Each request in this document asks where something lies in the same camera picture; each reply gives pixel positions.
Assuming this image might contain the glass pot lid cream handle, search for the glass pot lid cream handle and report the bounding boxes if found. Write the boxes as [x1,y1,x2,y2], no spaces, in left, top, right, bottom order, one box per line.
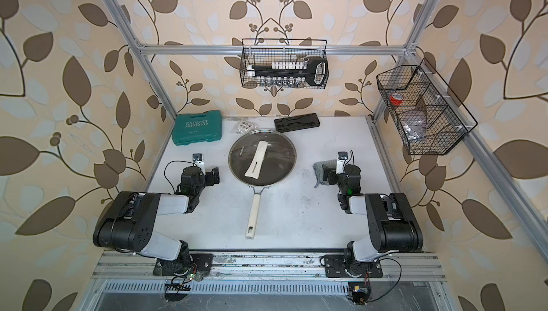
[227,129,298,187]

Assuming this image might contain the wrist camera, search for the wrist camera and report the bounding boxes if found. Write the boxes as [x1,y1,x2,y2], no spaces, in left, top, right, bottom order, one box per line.
[192,154,205,173]
[336,151,348,174]

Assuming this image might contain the wire basket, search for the wire basket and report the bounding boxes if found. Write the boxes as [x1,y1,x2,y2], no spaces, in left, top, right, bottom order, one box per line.
[239,37,329,88]
[376,58,478,156]

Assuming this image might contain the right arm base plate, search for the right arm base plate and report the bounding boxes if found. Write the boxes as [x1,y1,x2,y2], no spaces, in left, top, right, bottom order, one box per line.
[320,255,383,279]

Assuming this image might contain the small clear plastic bag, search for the small clear plastic bag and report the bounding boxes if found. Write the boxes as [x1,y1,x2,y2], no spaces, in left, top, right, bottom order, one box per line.
[232,120,258,135]

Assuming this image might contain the green fluffy cloth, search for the green fluffy cloth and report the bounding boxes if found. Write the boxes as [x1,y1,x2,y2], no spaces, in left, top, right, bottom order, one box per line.
[313,160,338,188]

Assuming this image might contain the aluminium front rail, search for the aluminium front rail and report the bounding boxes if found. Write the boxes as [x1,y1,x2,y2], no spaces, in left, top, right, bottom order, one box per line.
[90,250,447,282]

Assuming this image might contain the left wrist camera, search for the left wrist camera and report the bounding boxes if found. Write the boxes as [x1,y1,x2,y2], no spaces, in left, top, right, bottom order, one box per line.
[192,154,205,173]

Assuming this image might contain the back wire basket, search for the back wire basket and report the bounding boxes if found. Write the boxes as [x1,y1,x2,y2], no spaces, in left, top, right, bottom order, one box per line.
[239,37,329,88]

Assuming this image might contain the black socket holder tool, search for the black socket holder tool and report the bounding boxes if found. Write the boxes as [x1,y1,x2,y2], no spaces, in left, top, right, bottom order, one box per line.
[244,58,329,87]

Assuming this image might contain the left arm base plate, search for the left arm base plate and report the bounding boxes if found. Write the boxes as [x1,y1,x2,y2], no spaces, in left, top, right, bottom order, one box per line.
[153,253,213,278]

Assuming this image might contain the black foam tray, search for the black foam tray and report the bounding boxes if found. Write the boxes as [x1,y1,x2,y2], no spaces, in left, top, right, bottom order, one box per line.
[274,113,321,133]

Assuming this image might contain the green tool case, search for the green tool case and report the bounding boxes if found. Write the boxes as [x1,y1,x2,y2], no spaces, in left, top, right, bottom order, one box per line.
[171,111,222,146]

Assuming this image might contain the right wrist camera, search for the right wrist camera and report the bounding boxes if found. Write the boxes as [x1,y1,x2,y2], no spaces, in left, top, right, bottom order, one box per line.
[336,151,348,174]

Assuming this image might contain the right wire basket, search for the right wire basket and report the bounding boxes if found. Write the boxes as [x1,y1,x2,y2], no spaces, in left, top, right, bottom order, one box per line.
[376,58,478,156]

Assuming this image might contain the frying pan cream handle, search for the frying pan cream handle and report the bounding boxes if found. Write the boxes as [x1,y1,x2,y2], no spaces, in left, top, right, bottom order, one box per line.
[227,129,298,241]

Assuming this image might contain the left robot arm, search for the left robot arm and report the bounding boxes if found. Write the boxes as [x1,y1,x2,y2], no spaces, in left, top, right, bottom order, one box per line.
[93,165,220,276]

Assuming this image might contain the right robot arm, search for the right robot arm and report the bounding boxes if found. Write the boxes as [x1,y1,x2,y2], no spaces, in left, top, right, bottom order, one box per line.
[323,164,424,278]

